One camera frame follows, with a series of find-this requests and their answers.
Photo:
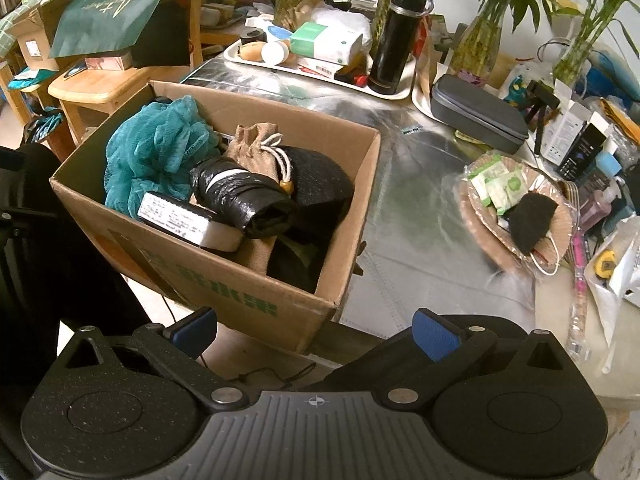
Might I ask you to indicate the pink box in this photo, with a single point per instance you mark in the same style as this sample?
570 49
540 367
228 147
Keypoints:
107 62

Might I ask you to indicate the black thermos bottle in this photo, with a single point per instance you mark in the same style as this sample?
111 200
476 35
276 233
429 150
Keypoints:
395 45

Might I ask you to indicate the small black tripod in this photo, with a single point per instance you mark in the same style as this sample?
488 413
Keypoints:
542 100

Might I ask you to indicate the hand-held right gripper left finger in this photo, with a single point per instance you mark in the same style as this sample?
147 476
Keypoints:
192 332

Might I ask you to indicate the blue carton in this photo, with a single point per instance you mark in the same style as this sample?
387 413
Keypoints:
609 164

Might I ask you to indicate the teal mesh bag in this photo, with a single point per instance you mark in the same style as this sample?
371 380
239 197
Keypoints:
42 127

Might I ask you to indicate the white blue packet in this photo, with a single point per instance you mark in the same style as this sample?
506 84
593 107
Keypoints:
272 30

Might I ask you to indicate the cardboard carton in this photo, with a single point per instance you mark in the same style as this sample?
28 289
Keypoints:
45 30

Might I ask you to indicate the printed white plastic bag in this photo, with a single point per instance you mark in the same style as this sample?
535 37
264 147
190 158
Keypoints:
517 85

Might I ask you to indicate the wooden chair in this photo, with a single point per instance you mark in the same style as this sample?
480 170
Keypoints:
100 85

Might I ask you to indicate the pink pen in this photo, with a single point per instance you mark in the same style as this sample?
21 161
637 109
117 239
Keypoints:
581 265

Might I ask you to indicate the small red black tool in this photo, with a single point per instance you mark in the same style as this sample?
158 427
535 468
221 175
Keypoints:
352 80

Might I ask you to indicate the black knit cloth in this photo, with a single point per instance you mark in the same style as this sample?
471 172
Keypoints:
320 175

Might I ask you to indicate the black mask with white loops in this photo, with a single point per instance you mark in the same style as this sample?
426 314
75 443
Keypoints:
530 220

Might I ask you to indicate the white tray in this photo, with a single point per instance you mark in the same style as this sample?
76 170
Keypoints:
320 79

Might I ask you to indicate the large white green tissue pack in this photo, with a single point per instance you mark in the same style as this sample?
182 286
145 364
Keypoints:
325 40

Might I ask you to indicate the silver foil mat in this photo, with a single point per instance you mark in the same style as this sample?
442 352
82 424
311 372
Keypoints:
425 220

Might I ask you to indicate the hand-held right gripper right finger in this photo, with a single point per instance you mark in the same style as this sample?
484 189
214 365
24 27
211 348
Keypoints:
435 335

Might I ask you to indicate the person's black clothing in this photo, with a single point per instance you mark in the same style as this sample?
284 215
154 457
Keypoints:
60 280

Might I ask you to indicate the white plate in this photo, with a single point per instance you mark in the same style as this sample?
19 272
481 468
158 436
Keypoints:
425 102

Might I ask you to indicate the small black white carton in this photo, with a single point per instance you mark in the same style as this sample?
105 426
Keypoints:
175 215

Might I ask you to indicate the black trash bags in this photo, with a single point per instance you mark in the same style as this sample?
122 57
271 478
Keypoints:
235 195

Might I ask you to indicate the red white flat box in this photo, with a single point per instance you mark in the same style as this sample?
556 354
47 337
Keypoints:
320 66

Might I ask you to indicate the yellow tape measure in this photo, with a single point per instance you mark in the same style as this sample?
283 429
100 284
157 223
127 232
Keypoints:
607 265

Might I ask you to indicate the tan coin pouch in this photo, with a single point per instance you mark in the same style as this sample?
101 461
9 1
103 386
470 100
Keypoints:
252 52

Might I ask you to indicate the round glass dish with packets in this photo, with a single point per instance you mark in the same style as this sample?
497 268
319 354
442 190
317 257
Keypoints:
480 230

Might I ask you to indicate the teal bath loofah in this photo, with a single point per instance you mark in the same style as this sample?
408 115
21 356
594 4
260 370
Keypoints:
150 150

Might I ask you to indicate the black tape roll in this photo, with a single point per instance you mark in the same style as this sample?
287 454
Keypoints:
252 37

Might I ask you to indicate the grey zip case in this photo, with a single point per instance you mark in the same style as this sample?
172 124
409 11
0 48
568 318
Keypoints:
475 110

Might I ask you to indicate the pink liquid bottle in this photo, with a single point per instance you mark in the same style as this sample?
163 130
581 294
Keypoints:
597 210

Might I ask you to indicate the brown cardboard box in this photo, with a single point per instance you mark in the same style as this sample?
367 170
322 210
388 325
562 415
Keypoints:
225 280

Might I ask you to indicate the brown paper bag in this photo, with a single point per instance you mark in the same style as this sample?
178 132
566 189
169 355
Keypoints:
430 65

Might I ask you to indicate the green white sachet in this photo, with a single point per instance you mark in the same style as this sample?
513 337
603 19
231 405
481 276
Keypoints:
510 187
482 185

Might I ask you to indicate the white bottle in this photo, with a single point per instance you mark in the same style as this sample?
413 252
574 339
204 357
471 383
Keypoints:
274 52

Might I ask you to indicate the green paper bag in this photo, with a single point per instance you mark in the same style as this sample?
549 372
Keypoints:
115 5

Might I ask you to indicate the orange yellow packet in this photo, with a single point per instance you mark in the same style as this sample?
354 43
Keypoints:
622 115

